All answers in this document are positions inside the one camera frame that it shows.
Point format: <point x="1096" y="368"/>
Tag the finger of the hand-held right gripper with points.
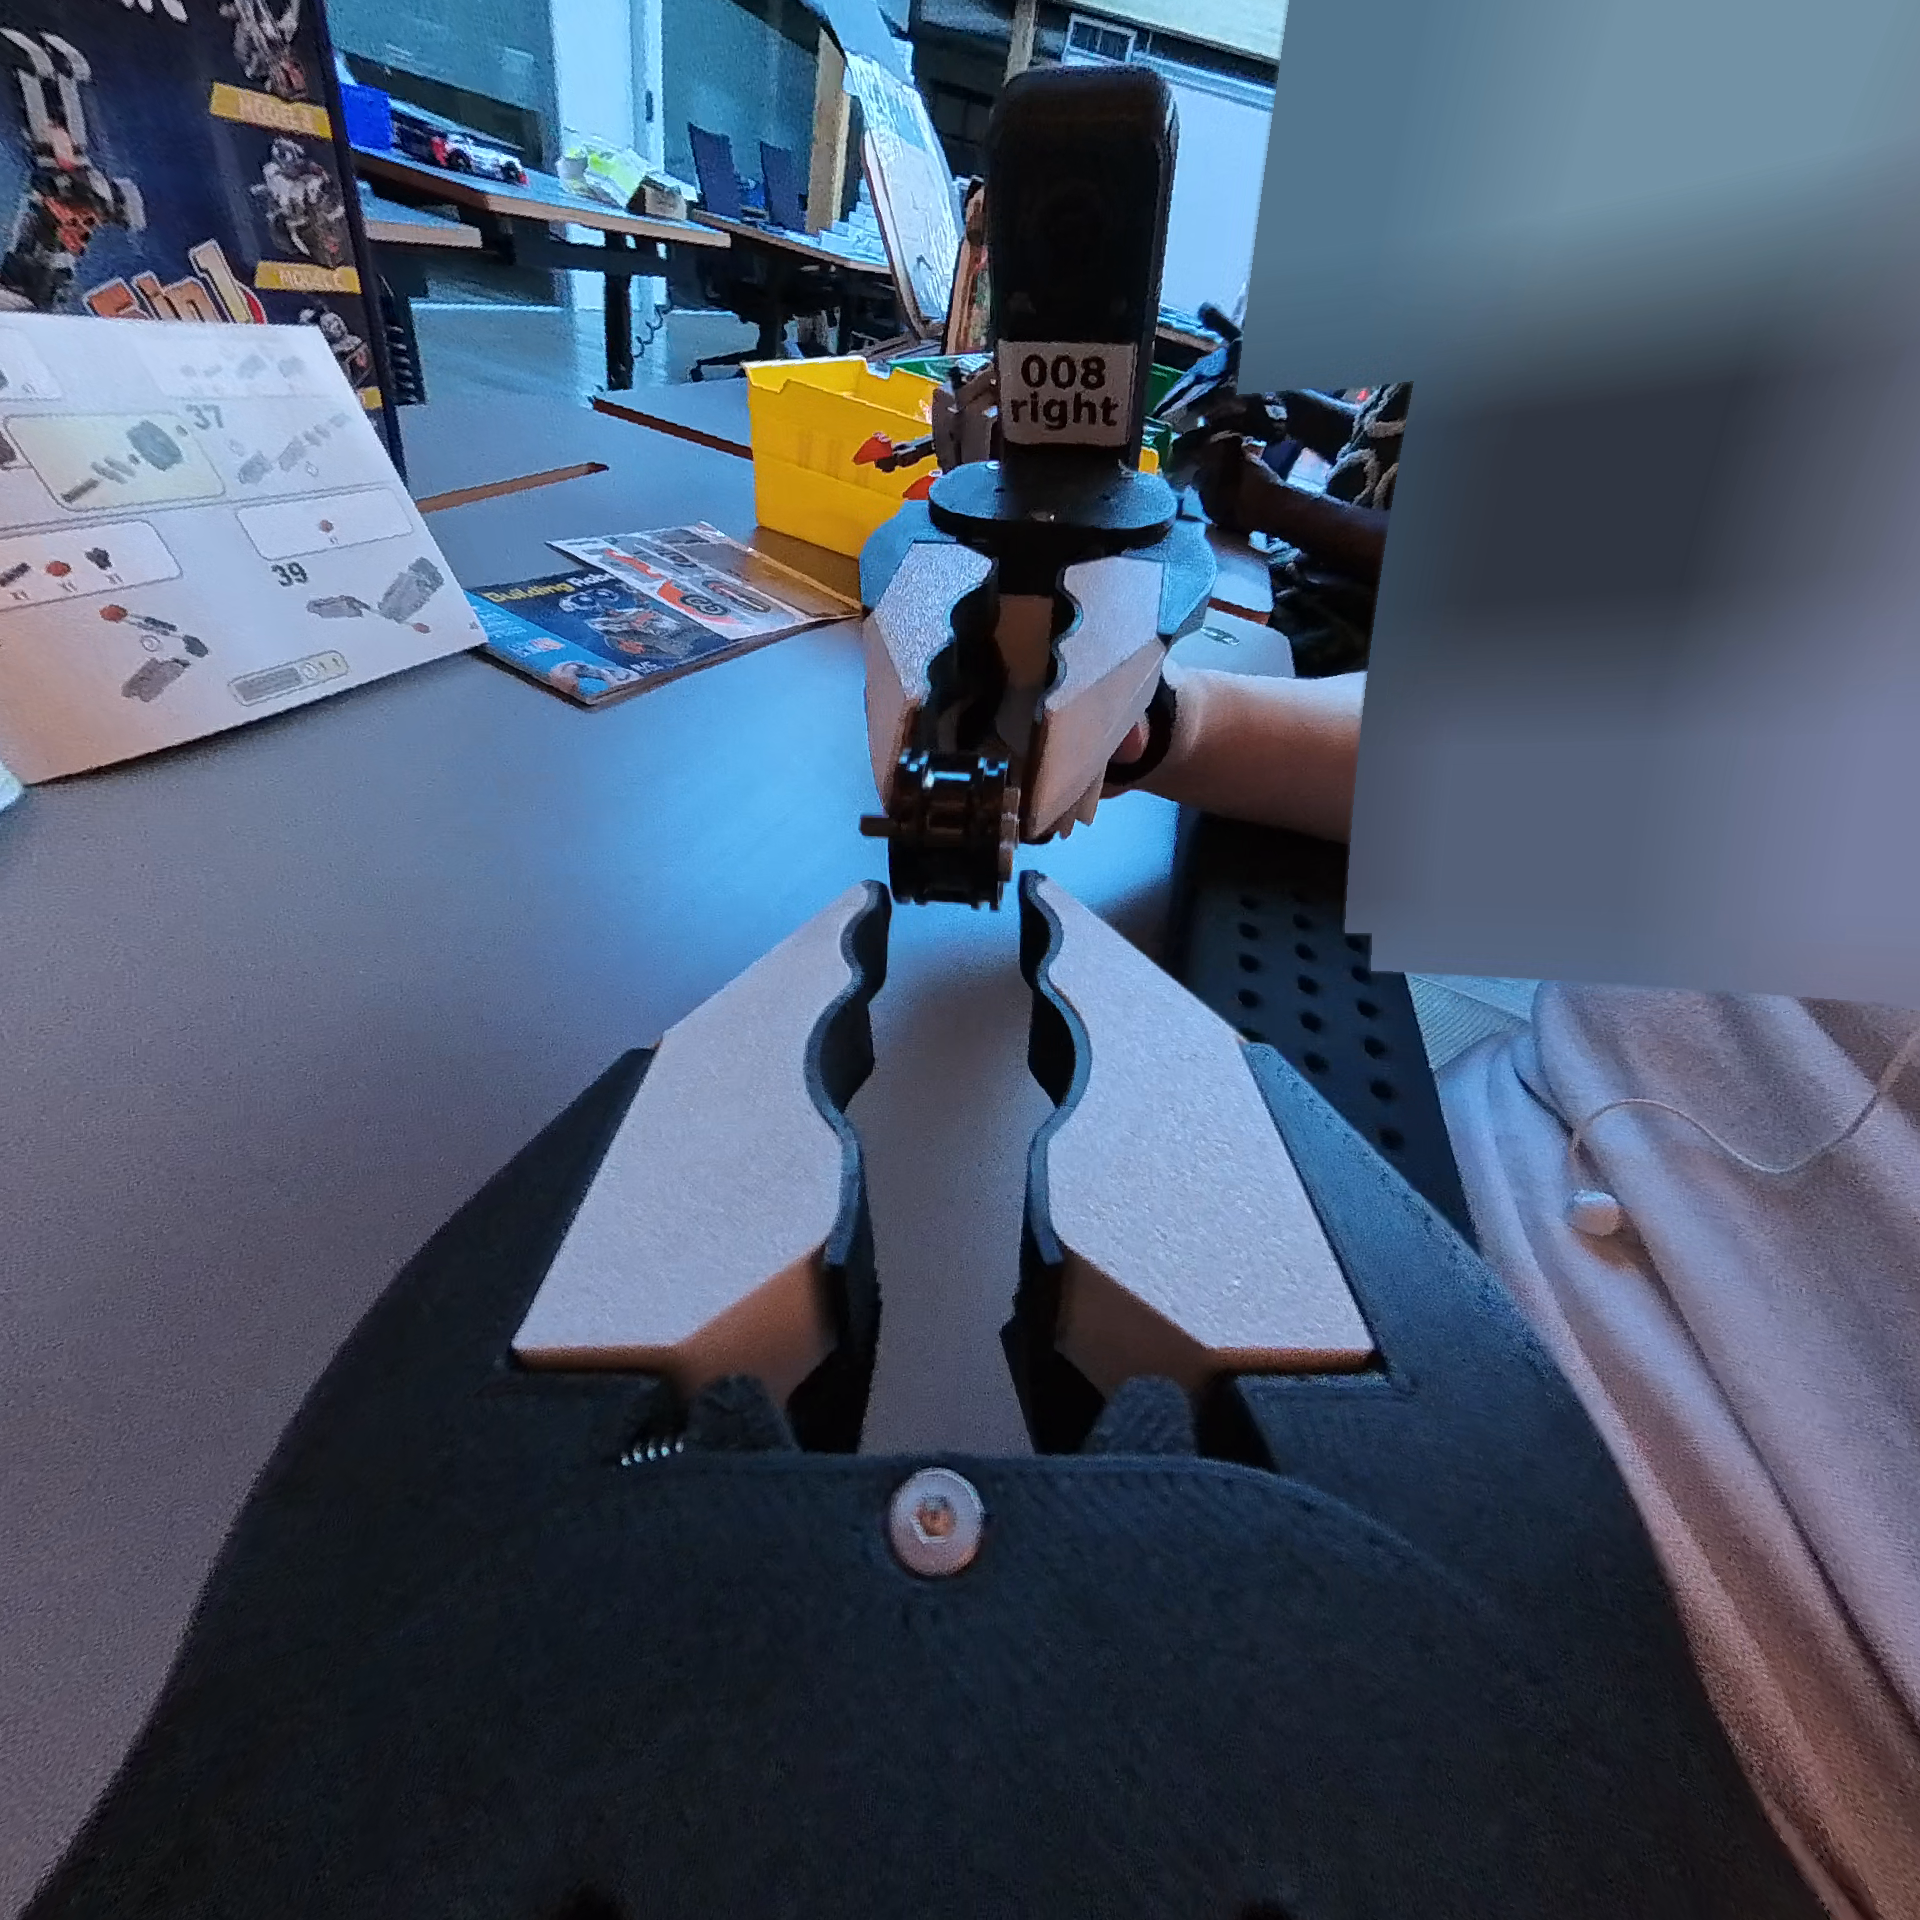
<point x="1103" y="674"/>
<point x="906" y="646"/>

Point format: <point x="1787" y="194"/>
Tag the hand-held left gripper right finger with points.
<point x="1200" y="1185"/>

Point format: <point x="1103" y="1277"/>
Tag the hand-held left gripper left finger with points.
<point x="706" y="1172"/>

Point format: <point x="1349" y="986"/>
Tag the black toy building part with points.
<point x="944" y="849"/>

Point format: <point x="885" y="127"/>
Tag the another person's forearm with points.
<point x="1307" y="518"/>

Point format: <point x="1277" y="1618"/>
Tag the person's right forearm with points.
<point x="1290" y="750"/>

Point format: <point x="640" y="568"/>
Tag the grey desk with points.
<point x="376" y="974"/>

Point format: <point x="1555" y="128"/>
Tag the person's right hand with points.
<point x="1197" y="738"/>

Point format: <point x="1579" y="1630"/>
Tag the wooden easel with white board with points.
<point x="909" y="194"/>

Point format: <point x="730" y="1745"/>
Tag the red toy part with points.
<point x="875" y="446"/>

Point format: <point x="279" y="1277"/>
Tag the yellow plastic bin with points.
<point x="811" y="465"/>

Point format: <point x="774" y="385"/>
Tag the green plastic bin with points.
<point x="1165" y="413"/>

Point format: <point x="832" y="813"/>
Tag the black perforated panel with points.
<point x="1290" y="960"/>

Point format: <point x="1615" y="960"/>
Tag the colourful printed leaflet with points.
<point x="661" y="609"/>

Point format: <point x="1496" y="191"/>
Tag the blue chair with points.
<point x="716" y="167"/>
<point x="780" y="182"/>

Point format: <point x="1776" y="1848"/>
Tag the wood-edged background table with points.
<point x="600" y="218"/>

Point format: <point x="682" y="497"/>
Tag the person's white shirt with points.
<point x="1725" y="1424"/>

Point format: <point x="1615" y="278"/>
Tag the toy car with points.
<point x="458" y="149"/>

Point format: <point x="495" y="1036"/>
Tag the open white instruction booklet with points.
<point x="196" y="540"/>

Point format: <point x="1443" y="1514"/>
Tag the dark toy robot box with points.
<point x="166" y="166"/>

